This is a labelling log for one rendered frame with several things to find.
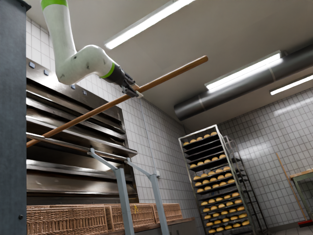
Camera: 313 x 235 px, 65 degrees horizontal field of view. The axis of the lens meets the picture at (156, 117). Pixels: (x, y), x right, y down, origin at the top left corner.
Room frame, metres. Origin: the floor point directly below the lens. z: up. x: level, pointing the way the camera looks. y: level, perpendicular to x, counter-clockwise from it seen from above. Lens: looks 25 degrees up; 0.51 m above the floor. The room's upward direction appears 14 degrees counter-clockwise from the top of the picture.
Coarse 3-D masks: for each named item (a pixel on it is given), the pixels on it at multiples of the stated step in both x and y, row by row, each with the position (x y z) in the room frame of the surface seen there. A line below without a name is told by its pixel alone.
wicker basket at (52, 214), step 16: (32, 208) 1.60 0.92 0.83; (48, 208) 1.17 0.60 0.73; (64, 208) 1.26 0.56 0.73; (80, 208) 1.36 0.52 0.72; (96, 208) 1.48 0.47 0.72; (32, 224) 1.10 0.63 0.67; (48, 224) 1.17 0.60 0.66; (64, 224) 1.26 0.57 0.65; (80, 224) 1.36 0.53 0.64; (96, 224) 1.57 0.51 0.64
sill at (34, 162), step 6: (30, 162) 1.63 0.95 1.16; (36, 162) 1.67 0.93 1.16; (42, 162) 1.72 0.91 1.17; (60, 168) 1.87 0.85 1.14; (66, 168) 1.93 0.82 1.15; (72, 168) 2.00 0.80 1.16; (78, 168) 2.06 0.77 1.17; (84, 168) 2.13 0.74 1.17; (102, 174) 2.37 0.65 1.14; (108, 174) 2.45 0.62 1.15; (114, 174) 2.54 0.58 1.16; (126, 174) 2.76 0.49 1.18
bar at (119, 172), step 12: (60, 144) 1.42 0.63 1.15; (72, 144) 1.51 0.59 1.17; (96, 156) 1.67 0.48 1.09; (108, 156) 1.88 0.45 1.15; (120, 156) 2.03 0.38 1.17; (120, 168) 1.59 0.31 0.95; (120, 180) 1.59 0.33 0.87; (156, 180) 2.06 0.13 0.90; (120, 192) 1.60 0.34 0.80; (156, 192) 2.04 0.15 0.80; (156, 204) 2.04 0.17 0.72; (132, 228) 1.61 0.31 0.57
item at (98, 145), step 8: (32, 120) 1.48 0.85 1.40; (32, 128) 1.55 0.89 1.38; (40, 128) 1.58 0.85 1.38; (48, 128) 1.62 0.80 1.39; (56, 136) 1.77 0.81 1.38; (64, 136) 1.81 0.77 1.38; (72, 136) 1.86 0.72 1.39; (80, 136) 1.91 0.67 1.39; (80, 144) 2.04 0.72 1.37; (88, 144) 2.10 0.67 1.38; (96, 144) 2.16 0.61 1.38; (104, 144) 2.22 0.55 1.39; (112, 152) 2.48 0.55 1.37; (120, 152) 2.56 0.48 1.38; (128, 152) 2.64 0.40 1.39; (136, 152) 2.77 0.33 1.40; (120, 160) 2.77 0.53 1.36
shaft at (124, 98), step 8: (192, 64) 0.98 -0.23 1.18; (176, 72) 1.01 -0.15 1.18; (160, 80) 1.04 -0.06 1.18; (144, 88) 1.08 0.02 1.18; (128, 96) 1.12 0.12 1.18; (104, 104) 1.17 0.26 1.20; (112, 104) 1.16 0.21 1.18; (88, 112) 1.21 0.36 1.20; (96, 112) 1.20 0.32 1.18; (72, 120) 1.26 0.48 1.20; (80, 120) 1.24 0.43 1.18; (56, 128) 1.30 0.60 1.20; (64, 128) 1.29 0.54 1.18; (48, 136) 1.34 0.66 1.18; (32, 144) 1.39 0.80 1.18
